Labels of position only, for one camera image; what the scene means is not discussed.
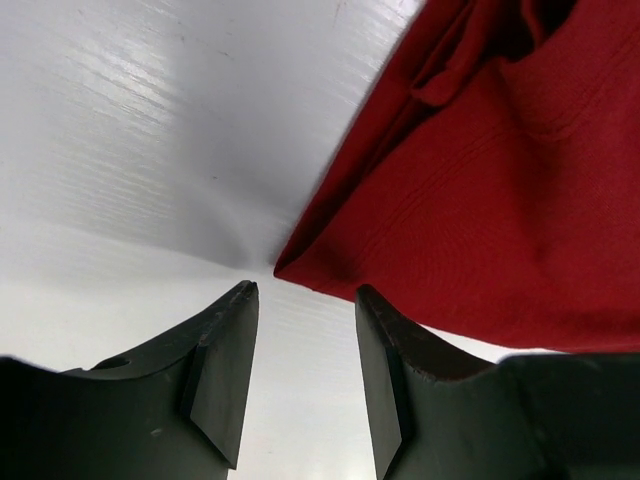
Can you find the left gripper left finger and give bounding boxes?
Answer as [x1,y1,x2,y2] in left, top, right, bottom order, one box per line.
[64,280,260,471]

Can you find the red t shirt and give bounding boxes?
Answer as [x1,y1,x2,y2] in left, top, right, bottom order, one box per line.
[274,1,639,352]

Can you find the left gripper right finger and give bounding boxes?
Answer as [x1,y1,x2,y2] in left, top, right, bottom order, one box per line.
[355,285,494,479]

